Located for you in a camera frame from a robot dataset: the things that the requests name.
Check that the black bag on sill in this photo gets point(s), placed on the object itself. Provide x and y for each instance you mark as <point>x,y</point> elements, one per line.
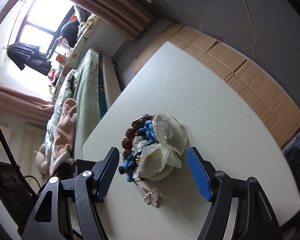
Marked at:
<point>70,31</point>

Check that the dark wardrobe doors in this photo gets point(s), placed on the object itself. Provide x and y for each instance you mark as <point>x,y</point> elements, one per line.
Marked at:
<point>265,31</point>

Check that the pink curtain left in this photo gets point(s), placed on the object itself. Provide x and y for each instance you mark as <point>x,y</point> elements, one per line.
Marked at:
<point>30,108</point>

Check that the bed with green sheet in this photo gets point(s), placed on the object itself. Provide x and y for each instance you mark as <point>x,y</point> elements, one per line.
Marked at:
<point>90,95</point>

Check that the window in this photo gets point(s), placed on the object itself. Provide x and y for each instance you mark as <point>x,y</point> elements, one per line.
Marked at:
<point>43,22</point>

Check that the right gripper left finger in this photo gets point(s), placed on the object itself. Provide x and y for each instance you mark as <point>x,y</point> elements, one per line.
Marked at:
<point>104,173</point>

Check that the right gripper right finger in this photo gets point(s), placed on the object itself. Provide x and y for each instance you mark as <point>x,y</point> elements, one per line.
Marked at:
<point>203,173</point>

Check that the white flower hair accessory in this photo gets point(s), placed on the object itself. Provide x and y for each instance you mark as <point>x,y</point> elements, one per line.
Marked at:
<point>159,160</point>

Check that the black power strip box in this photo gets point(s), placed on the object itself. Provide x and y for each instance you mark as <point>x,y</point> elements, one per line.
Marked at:
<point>15,197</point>

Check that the white foam table mat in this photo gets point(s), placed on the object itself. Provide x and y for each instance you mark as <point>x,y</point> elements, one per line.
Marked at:
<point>217,121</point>

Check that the beige plush toy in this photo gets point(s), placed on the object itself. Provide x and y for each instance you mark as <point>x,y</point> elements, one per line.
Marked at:
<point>41,162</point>

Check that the floral window seat cushion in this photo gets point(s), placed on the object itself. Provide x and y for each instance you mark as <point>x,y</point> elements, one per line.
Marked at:
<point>72,57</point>

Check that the light green floral duvet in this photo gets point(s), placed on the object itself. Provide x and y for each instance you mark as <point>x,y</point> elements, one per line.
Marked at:
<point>66,91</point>

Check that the grey pillow on sill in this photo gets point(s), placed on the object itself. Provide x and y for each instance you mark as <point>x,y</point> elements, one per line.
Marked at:
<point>81,14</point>

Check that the brown sequin scrunchie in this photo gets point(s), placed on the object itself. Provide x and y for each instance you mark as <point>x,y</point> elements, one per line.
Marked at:
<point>132,132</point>

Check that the black hanging clothes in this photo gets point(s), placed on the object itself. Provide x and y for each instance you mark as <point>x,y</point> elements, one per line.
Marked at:
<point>23,54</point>

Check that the white butterfly hair clip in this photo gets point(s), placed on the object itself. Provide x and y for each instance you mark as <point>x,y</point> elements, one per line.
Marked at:
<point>150,197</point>

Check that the pink fleece blanket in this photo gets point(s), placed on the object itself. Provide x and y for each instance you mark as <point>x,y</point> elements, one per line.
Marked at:
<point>65,136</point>

